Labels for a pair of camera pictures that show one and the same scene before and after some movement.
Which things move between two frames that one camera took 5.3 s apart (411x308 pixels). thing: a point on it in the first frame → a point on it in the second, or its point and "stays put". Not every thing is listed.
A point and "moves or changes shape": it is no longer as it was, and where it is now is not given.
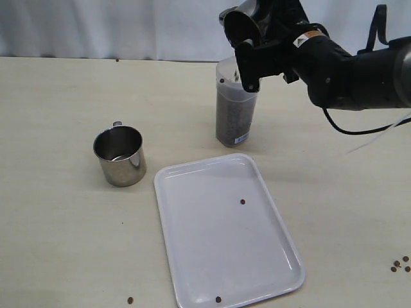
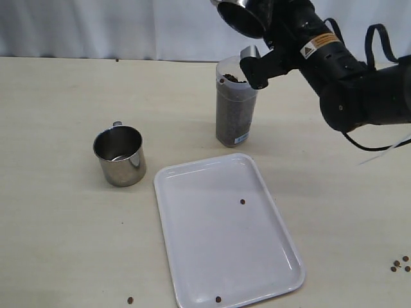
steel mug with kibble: [239, 24] moves or changes shape
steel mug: [120, 149] stays put
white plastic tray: [226, 242] stays put
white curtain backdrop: [167, 30] stays put
